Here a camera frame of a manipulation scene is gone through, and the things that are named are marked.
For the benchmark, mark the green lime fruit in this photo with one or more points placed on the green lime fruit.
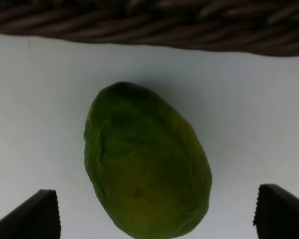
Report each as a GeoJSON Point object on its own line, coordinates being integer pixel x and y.
{"type": "Point", "coordinates": [146, 164]}

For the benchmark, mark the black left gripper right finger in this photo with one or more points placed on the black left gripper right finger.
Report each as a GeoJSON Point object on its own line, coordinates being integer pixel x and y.
{"type": "Point", "coordinates": [277, 213]}

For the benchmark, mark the dark brown wicker basket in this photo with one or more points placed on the dark brown wicker basket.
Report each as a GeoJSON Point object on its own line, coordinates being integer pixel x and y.
{"type": "Point", "coordinates": [262, 27]}

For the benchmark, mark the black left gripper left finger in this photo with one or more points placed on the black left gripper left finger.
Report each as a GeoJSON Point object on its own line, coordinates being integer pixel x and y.
{"type": "Point", "coordinates": [36, 218]}

